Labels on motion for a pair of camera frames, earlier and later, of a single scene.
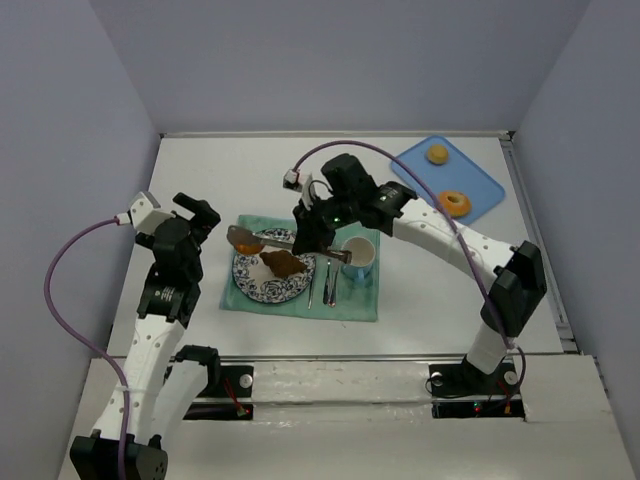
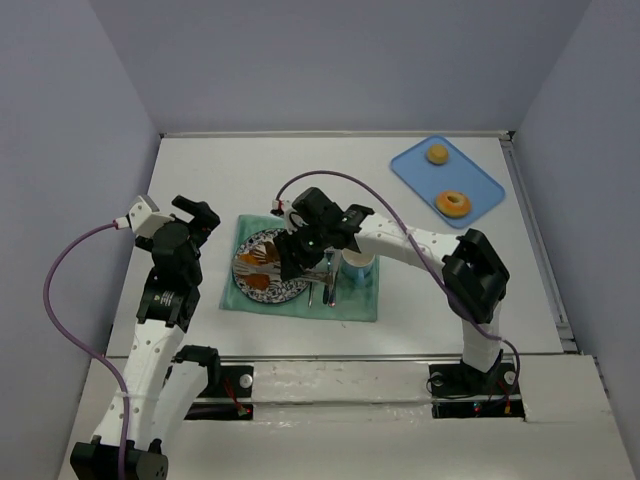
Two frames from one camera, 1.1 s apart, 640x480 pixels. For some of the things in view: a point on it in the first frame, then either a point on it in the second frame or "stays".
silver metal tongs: x=242 y=235 → x=255 y=261
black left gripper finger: x=206 y=216 stays
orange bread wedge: x=249 y=248 → x=259 y=281
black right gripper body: x=310 y=226 → x=292 y=255
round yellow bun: x=437 y=154 stays
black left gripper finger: x=186 y=201 stays
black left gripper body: x=198 y=218 stays
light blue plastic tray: x=459 y=173 stays
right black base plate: x=468 y=380 stays
